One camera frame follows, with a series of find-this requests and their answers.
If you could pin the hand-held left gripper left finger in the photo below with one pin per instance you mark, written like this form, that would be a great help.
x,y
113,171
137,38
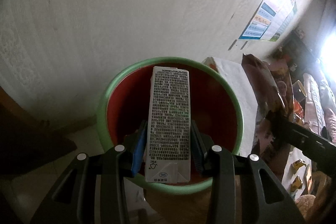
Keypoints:
x,y
139,150

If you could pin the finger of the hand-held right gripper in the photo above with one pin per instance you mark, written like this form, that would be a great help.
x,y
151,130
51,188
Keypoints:
x,y
296,132

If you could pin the blue wall poster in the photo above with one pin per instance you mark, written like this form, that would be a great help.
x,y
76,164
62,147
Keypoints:
x,y
260,22

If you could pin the pink quilt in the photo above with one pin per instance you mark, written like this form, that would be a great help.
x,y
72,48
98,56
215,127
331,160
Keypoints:
x,y
319,103

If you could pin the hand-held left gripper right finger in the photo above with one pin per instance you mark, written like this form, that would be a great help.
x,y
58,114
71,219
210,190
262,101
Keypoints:
x,y
197,150

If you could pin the white pink wall poster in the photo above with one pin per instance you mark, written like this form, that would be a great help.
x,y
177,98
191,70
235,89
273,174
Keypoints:
x,y
284,19

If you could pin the dark brown furniture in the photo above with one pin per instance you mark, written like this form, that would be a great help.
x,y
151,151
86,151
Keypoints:
x,y
26,140

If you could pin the pink plastic wrapper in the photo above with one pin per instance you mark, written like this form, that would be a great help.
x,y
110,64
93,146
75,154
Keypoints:
x,y
265,98

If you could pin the yellow snack wrapper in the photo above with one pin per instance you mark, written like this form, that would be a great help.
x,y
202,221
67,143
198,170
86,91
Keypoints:
x,y
299,164
296,183

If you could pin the orange snack wrapper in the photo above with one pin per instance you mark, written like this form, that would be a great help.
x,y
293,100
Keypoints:
x,y
298,108

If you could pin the white milk carton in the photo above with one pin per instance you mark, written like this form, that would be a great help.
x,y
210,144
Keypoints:
x,y
168,121

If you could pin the green wall poster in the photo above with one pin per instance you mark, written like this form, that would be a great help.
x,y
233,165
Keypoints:
x,y
274,37

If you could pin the window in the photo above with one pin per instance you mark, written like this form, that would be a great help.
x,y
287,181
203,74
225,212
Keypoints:
x,y
329,50

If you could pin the green bin red inside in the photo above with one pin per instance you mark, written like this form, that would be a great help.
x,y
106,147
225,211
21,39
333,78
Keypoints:
x,y
123,98

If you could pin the dark blue mug yellow inside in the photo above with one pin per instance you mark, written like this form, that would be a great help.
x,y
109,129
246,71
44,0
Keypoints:
x,y
298,87

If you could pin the dark shelf unit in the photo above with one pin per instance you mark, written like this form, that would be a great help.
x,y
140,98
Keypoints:
x,y
302,48

